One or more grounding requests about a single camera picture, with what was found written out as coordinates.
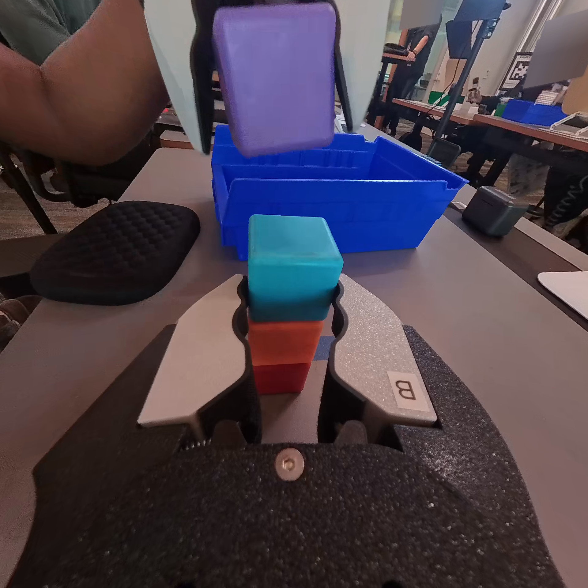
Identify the person's left forearm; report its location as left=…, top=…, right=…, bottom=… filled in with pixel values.
left=0, top=0, right=171, bottom=166

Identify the black office chair frame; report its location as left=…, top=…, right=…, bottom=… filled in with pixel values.
left=0, top=138, right=120, bottom=235

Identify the orange foam cube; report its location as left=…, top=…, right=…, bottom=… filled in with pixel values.
left=248, top=313, right=327, bottom=364

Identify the red foam cube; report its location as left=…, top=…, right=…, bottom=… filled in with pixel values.
left=253, top=359, right=313, bottom=396

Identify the purple foam cube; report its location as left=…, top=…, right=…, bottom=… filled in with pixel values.
left=212, top=2, right=338, bottom=159

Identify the teal foam cube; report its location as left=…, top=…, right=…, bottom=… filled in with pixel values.
left=247, top=215, right=344, bottom=322

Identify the white stand base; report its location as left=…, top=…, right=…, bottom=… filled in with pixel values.
left=538, top=269, right=588, bottom=322

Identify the black textured armrest pad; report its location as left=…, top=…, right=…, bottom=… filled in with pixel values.
left=30, top=201, right=201, bottom=307

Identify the brown office desk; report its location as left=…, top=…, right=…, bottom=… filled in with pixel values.
left=391, top=97, right=588, bottom=152

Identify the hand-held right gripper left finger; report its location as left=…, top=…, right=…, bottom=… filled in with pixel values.
left=138, top=274, right=254, bottom=442

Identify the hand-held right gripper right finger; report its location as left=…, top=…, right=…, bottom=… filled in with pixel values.
left=322, top=273, right=439, bottom=443

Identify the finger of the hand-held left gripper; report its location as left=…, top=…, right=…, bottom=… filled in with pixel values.
left=331, top=0, right=391, bottom=134
left=143, top=0, right=217, bottom=157

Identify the blue plastic bin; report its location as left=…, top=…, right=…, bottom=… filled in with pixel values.
left=504, top=99, right=568, bottom=126
left=212, top=124, right=469, bottom=256

